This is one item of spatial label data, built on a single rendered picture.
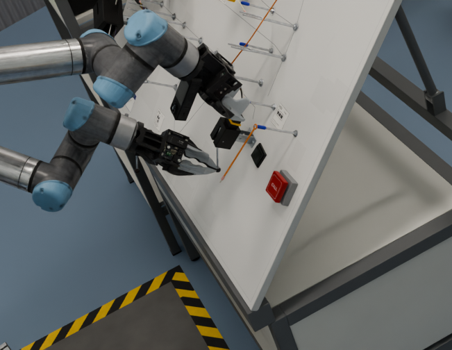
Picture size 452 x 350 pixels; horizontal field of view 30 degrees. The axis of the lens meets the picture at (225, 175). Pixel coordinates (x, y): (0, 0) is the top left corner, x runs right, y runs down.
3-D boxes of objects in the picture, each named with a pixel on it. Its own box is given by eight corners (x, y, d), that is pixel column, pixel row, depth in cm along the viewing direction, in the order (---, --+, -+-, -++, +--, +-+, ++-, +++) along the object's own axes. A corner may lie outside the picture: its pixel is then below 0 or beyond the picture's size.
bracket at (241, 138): (246, 135, 197) (227, 131, 194) (250, 127, 196) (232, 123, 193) (252, 148, 194) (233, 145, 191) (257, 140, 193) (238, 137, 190)
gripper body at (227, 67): (245, 87, 178) (210, 58, 170) (214, 112, 181) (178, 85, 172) (233, 64, 183) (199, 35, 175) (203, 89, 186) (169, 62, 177)
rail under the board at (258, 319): (255, 332, 191) (247, 314, 187) (105, 99, 281) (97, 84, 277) (276, 321, 192) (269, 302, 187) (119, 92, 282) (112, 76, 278)
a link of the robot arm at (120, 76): (107, 94, 177) (140, 53, 175) (126, 117, 168) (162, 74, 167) (79, 74, 171) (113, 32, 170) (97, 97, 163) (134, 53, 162)
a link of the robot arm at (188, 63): (164, 76, 169) (153, 51, 175) (178, 86, 172) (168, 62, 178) (192, 51, 167) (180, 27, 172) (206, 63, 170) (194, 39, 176)
